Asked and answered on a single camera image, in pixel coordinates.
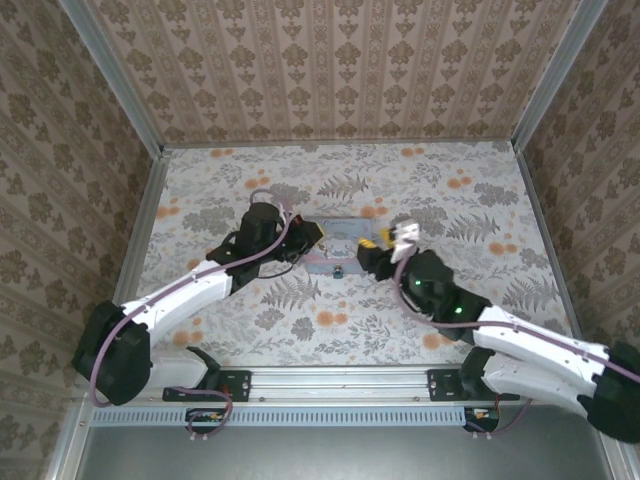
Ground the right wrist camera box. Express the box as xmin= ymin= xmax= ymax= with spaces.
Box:
xmin=389 ymin=218 xmax=420 ymax=265

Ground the aluminium table back rail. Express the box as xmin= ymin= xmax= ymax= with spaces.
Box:
xmin=163 ymin=138 xmax=517 ymax=150

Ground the aluminium table side rail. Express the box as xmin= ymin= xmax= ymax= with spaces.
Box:
xmin=112 ymin=149 xmax=172 ymax=321
xmin=514 ymin=144 xmax=586 ymax=341

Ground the floral patterned table cover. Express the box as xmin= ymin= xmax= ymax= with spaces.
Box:
xmin=117 ymin=142 xmax=581 ymax=370

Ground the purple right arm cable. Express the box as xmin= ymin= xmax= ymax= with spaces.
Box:
xmin=393 ymin=257 xmax=640 ymax=442

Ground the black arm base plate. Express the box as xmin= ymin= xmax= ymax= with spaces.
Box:
xmin=162 ymin=368 xmax=253 ymax=404
xmin=427 ymin=368 xmax=521 ymax=404

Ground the aluminium frame corner post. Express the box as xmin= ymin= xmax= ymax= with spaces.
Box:
xmin=509 ymin=0 xmax=610 ymax=154
xmin=56 ymin=0 xmax=167 ymax=157

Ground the white slotted cable duct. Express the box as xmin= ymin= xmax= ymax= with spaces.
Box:
xmin=91 ymin=405 xmax=502 ymax=428

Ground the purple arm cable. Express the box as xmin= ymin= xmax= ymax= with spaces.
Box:
xmin=87 ymin=188 xmax=296 ymax=444
xmin=393 ymin=257 xmax=640 ymax=442

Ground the grey sheet metal panel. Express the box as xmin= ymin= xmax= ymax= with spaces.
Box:
xmin=77 ymin=403 xmax=616 ymax=480

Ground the light blue cartoon tin box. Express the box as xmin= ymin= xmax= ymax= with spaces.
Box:
xmin=302 ymin=215 xmax=375 ymax=277

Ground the black controller box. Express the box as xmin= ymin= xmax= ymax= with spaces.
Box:
xmin=184 ymin=407 xmax=227 ymax=435
xmin=462 ymin=407 xmax=502 ymax=433

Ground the aluminium mounting rail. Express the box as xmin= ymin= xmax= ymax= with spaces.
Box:
xmin=74 ymin=366 xmax=531 ymax=403

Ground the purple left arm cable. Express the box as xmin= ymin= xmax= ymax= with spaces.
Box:
xmin=87 ymin=188 xmax=296 ymax=444

